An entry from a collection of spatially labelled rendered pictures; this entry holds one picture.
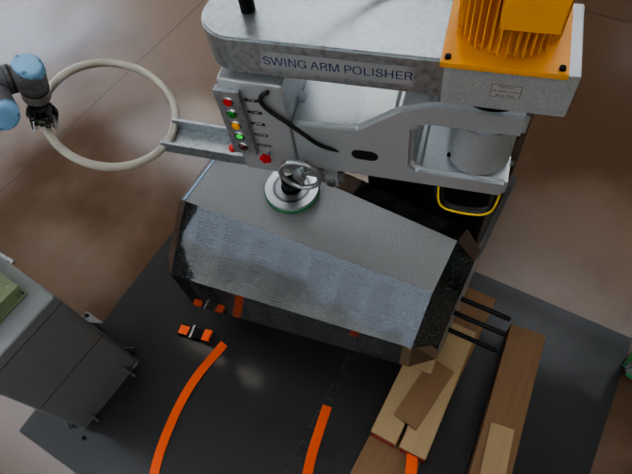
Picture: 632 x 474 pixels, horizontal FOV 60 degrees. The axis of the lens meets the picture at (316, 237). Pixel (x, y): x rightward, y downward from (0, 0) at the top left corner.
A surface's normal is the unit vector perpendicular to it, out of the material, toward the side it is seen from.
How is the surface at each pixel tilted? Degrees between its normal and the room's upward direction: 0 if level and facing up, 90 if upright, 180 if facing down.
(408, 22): 0
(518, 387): 0
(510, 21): 90
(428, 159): 0
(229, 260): 45
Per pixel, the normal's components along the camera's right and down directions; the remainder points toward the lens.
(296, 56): -0.25, 0.85
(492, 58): -0.11, -0.49
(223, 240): -0.37, 0.22
